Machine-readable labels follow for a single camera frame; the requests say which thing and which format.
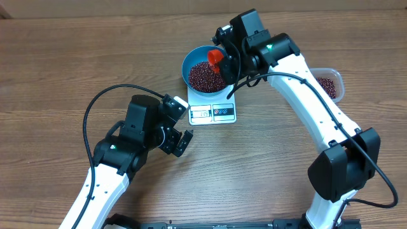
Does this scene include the red plastic measuring scoop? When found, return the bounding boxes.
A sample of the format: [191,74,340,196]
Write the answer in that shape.
[207,49,224,73]

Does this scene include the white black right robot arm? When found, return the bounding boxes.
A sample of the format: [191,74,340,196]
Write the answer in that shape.
[208,10,381,228]

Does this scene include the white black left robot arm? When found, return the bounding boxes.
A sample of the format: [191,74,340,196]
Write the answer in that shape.
[61,95,193,228]

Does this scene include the red beans in bowl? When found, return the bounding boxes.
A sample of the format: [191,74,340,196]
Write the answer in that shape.
[188,61,226,93]

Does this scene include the blue bowl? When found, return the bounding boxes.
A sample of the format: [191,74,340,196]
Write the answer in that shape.
[181,46,226,88]

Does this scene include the white digital kitchen scale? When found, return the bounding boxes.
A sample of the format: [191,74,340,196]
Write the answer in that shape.
[188,85,237,126]

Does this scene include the red beans in container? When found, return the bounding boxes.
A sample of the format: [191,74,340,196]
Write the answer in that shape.
[316,78,336,99]

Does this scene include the clear plastic food container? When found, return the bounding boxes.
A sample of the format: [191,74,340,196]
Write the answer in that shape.
[310,68,345,103]

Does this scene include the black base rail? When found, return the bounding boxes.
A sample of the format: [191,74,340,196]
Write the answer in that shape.
[101,213,362,229]

